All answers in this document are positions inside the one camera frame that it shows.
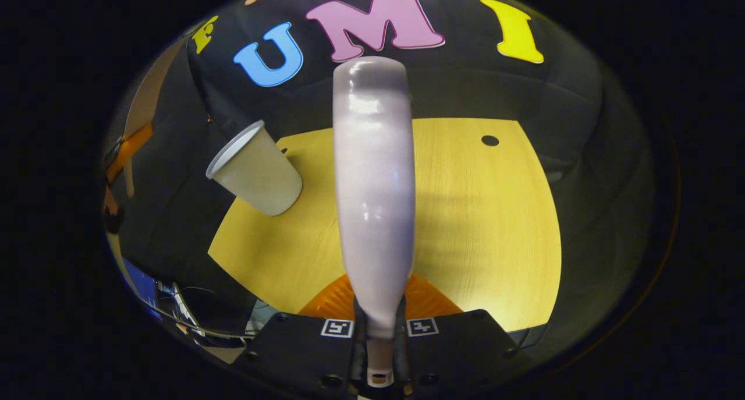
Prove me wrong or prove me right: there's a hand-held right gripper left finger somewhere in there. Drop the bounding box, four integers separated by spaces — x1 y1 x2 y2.
243 273 370 397

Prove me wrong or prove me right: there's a blue object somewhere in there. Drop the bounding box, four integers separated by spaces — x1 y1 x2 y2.
119 257 159 321

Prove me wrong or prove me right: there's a yellow wooden desktop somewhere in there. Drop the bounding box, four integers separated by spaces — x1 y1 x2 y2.
207 118 563 333

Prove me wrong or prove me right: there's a white cable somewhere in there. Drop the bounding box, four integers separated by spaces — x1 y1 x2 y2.
156 281 260 345

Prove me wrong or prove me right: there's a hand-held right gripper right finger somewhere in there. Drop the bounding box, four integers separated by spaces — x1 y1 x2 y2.
395 273 523 397

